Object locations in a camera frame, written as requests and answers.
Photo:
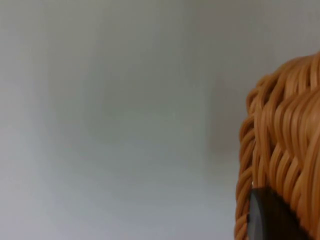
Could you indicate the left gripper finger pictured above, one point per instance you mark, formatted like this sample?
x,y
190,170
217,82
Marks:
x,y
270,217

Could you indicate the brown wicker basket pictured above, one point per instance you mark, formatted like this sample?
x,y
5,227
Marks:
x,y
287,120

